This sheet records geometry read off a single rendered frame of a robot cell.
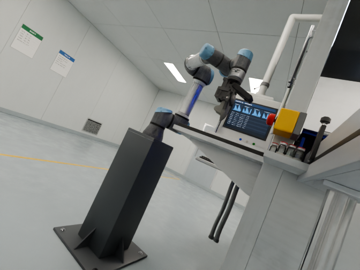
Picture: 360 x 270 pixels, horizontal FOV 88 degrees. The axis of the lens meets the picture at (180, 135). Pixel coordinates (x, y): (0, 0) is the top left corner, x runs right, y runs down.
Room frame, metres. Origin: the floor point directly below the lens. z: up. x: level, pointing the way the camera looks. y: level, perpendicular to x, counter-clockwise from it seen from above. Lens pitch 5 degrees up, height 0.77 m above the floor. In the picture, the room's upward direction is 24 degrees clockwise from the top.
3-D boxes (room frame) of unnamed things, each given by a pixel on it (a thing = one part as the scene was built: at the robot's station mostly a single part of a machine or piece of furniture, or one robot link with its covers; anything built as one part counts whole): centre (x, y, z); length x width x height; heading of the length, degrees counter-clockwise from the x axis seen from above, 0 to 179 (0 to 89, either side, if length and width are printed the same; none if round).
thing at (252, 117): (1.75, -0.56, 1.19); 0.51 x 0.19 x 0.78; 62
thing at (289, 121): (0.57, -0.30, 1.00); 0.08 x 0.07 x 0.07; 62
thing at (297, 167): (0.54, -0.33, 0.87); 0.14 x 0.13 x 0.02; 62
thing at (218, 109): (0.85, -0.12, 1.03); 0.06 x 0.03 x 0.09; 62
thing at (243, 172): (0.82, -0.21, 0.80); 0.34 x 0.03 x 0.13; 62
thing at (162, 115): (1.32, 0.17, 0.96); 0.13 x 0.12 x 0.14; 110
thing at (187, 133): (1.03, -0.33, 0.87); 0.70 x 0.48 x 0.02; 152
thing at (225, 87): (0.86, -0.13, 1.14); 0.09 x 0.08 x 0.12; 62
